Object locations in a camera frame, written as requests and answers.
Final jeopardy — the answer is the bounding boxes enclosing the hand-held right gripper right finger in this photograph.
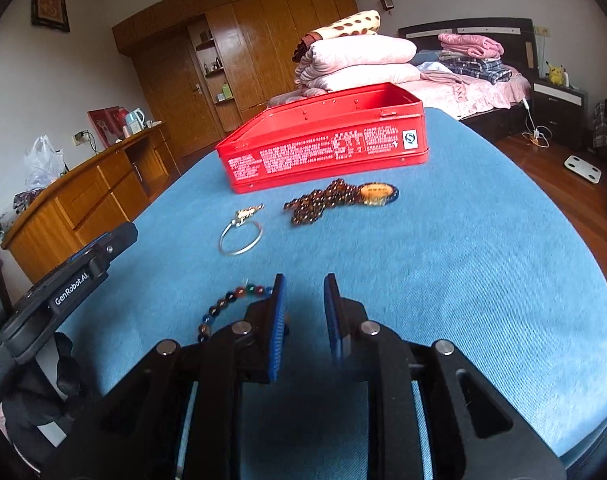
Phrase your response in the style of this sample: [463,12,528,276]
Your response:
[323,273,567,480]

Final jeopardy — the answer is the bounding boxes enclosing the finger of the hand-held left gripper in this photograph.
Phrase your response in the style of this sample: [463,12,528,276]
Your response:
[68,221,139,278]

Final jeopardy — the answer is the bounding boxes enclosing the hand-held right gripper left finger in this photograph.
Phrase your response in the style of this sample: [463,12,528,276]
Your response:
[43,274,289,480]

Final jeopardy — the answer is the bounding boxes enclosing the multicolour bead bracelet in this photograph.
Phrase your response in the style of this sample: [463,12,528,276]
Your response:
[197,282,276,345]

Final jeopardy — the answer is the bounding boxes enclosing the red tin box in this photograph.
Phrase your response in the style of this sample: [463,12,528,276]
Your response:
[214,82,430,195]

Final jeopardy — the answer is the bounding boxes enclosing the person's left hand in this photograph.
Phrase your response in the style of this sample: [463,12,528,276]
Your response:
[6,332,91,448]

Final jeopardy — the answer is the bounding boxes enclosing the wooden sideboard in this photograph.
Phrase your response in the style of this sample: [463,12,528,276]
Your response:
[0,122,181,286]

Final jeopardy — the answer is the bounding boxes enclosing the blue tablecloth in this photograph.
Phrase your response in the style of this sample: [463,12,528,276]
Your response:
[58,107,607,480]

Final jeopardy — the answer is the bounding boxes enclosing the white plastic bag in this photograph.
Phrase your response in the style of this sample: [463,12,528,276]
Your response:
[23,135,66,188]

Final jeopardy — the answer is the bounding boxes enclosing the red framed picture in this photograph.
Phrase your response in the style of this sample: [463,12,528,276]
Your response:
[87,106,126,150]

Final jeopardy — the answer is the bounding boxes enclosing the silver bangle with gold charm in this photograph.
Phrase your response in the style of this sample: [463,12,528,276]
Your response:
[219,203,265,257]

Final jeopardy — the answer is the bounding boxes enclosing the light blue kettle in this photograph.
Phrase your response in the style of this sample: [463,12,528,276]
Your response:
[124,107,148,136]

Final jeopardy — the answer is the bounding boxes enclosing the wooden door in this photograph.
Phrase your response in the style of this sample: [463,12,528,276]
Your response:
[133,30,219,158]

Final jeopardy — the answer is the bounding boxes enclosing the folded pink quilt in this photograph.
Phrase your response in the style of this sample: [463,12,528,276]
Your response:
[296,36,418,78]
[298,64,423,98]

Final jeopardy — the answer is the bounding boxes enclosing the wooden wardrobe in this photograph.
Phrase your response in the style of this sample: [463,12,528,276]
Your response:
[112,0,359,133]

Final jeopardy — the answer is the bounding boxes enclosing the bed with pink sheet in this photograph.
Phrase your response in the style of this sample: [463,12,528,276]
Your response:
[266,17,537,133]

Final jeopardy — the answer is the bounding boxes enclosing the folded plaid clothes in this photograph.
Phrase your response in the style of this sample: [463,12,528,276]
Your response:
[441,57,513,85]

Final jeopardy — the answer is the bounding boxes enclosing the white bathroom scale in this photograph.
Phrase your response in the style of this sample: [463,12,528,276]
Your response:
[563,155,603,184]

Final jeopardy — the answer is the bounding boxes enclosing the spotted brown blanket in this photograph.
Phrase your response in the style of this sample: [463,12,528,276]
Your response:
[292,9,381,63]

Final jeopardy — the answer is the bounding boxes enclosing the dark bed headboard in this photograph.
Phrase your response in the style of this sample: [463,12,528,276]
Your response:
[398,17,539,78]

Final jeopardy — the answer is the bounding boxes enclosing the dark nightstand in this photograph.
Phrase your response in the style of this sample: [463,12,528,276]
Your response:
[531,77,589,150]

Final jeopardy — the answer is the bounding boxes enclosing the folded pink clothes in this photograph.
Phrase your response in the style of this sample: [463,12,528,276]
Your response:
[437,32,505,59]

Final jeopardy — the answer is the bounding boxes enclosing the brown bead necklace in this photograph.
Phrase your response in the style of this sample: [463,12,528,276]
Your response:
[283,178,400,226]

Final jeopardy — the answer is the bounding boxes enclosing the dark framed wall picture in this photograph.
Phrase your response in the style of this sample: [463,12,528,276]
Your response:
[30,0,71,33]

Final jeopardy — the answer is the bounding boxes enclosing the white power cable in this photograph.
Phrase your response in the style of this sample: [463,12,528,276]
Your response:
[521,97,554,147]

